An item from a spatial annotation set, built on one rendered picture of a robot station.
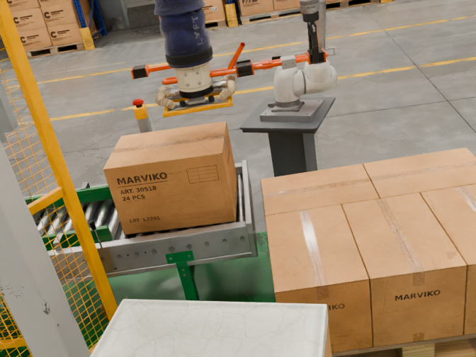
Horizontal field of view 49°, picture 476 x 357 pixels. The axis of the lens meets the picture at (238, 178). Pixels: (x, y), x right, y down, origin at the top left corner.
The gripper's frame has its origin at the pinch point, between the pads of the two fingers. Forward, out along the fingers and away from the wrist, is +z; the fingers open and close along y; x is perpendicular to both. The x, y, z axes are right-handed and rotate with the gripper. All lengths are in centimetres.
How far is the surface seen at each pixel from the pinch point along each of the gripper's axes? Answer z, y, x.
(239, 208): 73, 11, -49
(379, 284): 77, 81, 7
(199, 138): 33, 1, -63
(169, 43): -19, 9, -66
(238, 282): 128, 5, -58
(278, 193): 73, 0, -27
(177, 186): 48, 22, -77
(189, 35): -21, 11, -57
